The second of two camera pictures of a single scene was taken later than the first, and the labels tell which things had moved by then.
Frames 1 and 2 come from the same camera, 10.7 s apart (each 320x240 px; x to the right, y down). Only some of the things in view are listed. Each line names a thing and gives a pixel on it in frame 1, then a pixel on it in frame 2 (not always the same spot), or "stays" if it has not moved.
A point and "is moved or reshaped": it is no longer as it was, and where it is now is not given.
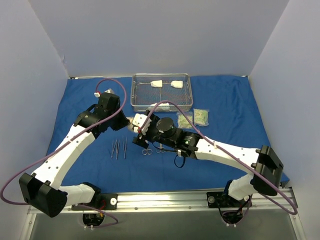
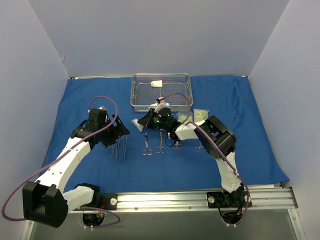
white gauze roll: x=178 y=84 is moved or reshaped
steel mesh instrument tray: x=148 y=89 stays
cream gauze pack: x=201 y=117 stays
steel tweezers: x=124 y=148 stays
